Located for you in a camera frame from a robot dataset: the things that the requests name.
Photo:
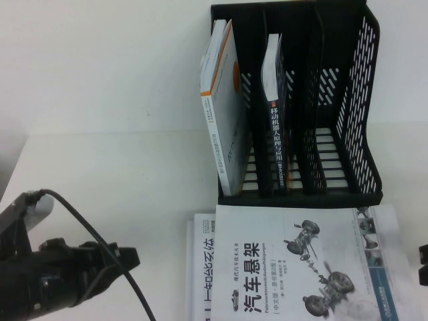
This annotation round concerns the white teal car suspension book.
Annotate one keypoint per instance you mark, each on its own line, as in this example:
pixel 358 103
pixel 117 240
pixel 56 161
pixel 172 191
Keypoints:
pixel 267 267

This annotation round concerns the white book with orange circle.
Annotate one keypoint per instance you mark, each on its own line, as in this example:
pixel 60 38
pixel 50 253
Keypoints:
pixel 227 117

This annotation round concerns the black perforated plastic book stand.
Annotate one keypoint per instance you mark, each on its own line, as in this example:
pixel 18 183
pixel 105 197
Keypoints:
pixel 301 200

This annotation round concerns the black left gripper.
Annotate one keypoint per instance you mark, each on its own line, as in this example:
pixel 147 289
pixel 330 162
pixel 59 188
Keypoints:
pixel 60 274

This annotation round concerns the dark blue robotics book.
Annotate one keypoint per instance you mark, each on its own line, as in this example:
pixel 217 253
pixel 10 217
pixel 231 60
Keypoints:
pixel 277 133

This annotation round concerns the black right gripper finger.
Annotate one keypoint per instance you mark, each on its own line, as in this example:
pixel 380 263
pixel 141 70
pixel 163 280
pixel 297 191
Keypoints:
pixel 424 277
pixel 424 254

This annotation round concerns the magazine with man in suit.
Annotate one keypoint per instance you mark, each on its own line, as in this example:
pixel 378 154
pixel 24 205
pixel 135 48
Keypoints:
pixel 204 267

